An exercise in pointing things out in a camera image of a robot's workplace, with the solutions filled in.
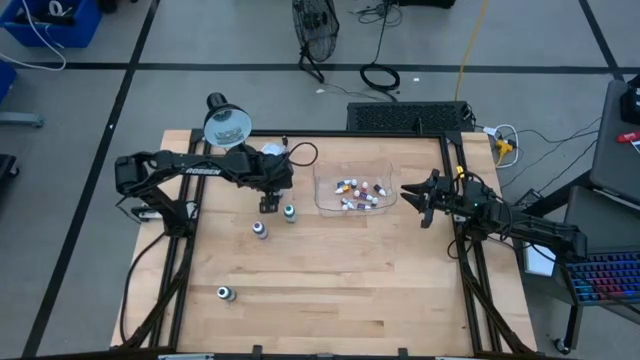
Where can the black desk lamp white shade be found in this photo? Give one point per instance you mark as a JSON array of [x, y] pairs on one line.
[[227, 127]]

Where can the grey rolling desk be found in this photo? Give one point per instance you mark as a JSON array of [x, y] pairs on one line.
[[600, 220]]

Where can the blue plastic storage bin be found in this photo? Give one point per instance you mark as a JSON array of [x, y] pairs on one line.
[[75, 30]]

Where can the rainbow backlit keyboard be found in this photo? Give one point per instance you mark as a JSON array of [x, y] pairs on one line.
[[605, 277]]

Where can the black aluminium table frame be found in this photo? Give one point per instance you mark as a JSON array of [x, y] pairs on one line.
[[320, 134]]

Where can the small black bottle white label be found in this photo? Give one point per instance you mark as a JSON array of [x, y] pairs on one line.
[[364, 206]]

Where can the large violet food coloring bottle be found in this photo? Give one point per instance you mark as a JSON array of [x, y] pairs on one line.
[[259, 230]]

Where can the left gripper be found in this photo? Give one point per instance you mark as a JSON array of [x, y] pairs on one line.
[[272, 172]]

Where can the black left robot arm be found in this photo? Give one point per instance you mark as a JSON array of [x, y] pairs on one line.
[[200, 167]]

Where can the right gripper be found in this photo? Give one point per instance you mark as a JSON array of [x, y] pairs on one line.
[[445, 195]]

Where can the dark grey desk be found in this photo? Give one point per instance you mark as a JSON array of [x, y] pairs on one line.
[[615, 165]]

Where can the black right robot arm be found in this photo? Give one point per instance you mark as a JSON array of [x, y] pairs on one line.
[[530, 227]]

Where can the small blue food coloring bottle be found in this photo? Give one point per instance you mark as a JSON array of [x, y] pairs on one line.
[[342, 182]]

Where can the small orange food coloring bottle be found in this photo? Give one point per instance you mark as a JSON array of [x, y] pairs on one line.
[[365, 185], [344, 189]]

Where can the black mesh computer case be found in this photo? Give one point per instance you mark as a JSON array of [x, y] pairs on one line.
[[410, 117]]

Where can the yellow power splitter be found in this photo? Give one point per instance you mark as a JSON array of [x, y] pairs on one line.
[[502, 147]]

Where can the large green food coloring bottle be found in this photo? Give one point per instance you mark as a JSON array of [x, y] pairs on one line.
[[289, 213]]

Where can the small purple food coloring bottle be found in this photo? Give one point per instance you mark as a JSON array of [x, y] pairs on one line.
[[362, 195]]

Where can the clear plastic bin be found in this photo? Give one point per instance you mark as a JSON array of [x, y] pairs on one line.
[[325, 200]]

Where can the black floor fan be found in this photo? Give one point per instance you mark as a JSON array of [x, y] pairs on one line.
[[315, 30]]

